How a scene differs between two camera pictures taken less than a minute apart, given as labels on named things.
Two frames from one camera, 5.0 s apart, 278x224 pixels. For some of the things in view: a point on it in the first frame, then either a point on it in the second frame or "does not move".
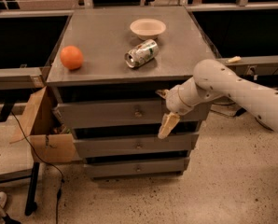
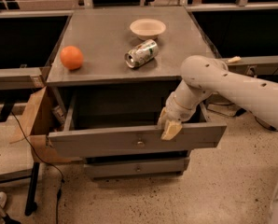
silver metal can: [141, 53] does not move
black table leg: [31, 202] does not move
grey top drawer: [125, 116] -> [69, 142]
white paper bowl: [147, 28] does not move
